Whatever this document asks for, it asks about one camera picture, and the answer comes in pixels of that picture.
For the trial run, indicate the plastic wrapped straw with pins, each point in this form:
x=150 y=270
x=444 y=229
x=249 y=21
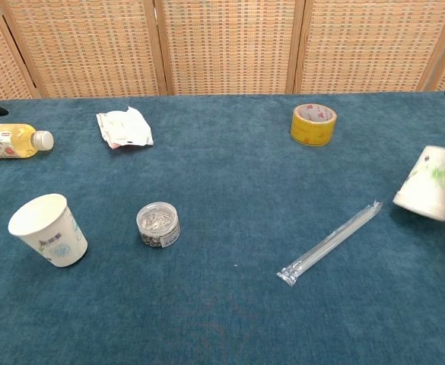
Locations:
x=328 y=243

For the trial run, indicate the single white paper cup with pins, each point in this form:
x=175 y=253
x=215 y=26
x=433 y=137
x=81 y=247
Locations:
x=54 y=239

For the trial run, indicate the yellow packing tape roll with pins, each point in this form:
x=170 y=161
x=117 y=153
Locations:
x=309 y=133

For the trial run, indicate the yellow drink plastic bottle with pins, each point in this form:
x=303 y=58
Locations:
x=9 y=141

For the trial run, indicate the blue carpet table mat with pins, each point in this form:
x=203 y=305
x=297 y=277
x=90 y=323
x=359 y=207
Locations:
x=222 y=304

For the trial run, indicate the crumpled white pink packet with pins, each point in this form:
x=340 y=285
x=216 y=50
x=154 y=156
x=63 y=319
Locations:
x=127 y=127

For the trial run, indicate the small clear round lid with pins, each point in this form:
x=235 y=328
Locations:
x=157 y=226

